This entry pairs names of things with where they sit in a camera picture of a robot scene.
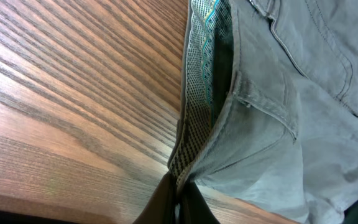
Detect grey shorts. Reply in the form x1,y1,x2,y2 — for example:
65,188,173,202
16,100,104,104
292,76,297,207
168,0,358,223

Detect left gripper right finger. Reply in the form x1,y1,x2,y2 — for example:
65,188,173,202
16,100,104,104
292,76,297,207
179,182,220,224

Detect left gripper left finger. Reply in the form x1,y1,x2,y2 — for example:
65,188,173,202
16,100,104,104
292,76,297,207
133,173,176,224

